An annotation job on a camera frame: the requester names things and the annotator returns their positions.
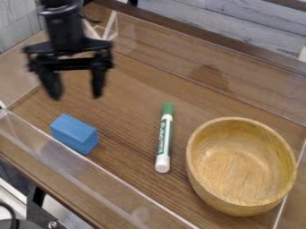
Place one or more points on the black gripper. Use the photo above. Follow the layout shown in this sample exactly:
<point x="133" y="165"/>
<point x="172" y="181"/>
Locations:
<point x="48" y="60"/>

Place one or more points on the blue block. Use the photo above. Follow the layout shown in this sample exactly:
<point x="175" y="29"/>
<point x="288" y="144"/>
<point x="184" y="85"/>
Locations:
<point x="73" y="133"/>

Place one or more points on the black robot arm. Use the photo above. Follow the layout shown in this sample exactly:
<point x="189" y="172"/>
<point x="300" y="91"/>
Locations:
<point x="64" y="26"/>

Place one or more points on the brown wooden bowl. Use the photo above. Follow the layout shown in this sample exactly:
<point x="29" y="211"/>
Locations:
<point x="240" y="166"/>

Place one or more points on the green white marker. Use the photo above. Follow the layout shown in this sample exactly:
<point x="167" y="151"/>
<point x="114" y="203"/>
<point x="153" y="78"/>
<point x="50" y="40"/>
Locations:
<point x="164" y="140"/>

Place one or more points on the black equipment under table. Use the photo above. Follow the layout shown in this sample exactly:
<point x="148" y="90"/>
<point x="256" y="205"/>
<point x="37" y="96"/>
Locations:
<point x="21" y="215"/>

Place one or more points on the clear acrylic corner bracket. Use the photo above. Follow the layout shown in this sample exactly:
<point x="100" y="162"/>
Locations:
<point x="98" y="32"/>

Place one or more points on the clear acrylic front wall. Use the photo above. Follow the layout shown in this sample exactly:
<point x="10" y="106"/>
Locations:
<point x="106" y="201"/>

